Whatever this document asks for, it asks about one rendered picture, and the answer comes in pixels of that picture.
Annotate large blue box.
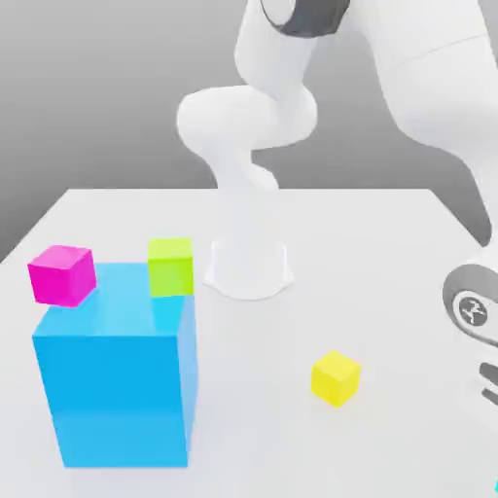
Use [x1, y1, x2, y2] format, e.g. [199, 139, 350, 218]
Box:
[31, 262, 199, 469]

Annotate small magenta cube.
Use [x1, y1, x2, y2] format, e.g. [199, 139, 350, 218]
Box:
[26, 244, 98, 309]

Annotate small yellow cube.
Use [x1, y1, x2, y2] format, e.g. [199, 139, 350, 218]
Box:
[309, 349, 363, 409]

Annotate small lime green cube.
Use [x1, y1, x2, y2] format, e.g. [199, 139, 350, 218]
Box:
[147, 237, 195, 299]

